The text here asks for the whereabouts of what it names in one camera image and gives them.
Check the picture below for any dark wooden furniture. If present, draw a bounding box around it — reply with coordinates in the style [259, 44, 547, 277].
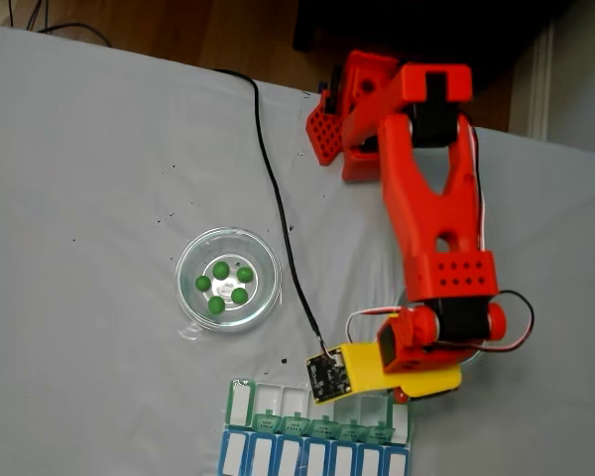
[292, 0, 576, 95]

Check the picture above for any black camera cable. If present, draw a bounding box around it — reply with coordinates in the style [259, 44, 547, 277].
[212, 67, 334, 359]

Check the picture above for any pale grey tablecloth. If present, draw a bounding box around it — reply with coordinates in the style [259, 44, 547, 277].
[0, 23, 595, 476]

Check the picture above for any green blue weekly pill organizer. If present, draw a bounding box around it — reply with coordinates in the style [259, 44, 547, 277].
[217, 377, 417, 476]

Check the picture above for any clear glass bowl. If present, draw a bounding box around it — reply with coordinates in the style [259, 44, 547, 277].
[394, 285, 495, 376]
[175, 226, 284, 333]

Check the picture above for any white wall trim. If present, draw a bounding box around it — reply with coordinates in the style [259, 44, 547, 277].
[528, 19, 556, 141]

